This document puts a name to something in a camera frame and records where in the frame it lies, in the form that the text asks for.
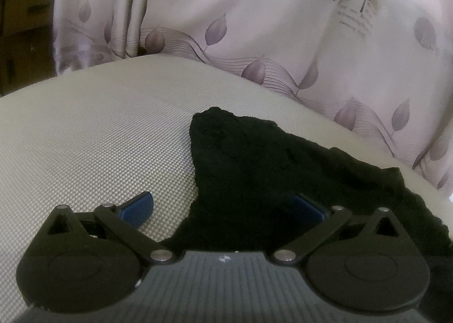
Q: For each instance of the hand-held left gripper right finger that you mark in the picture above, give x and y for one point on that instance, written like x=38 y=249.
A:
x=307 y=209

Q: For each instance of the beige woven mattress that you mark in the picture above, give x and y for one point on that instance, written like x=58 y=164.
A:
x=88 y=139

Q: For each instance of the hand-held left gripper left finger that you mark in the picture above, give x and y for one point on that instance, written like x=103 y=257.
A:
x=138 y=205

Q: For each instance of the leaf print curtain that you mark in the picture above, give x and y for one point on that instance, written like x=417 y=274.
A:
x=269 y=22

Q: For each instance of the brown cardboard box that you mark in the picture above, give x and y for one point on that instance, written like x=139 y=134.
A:
x=21 y=11

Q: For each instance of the black lace underwear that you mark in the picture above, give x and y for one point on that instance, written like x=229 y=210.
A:
x=244 y=174

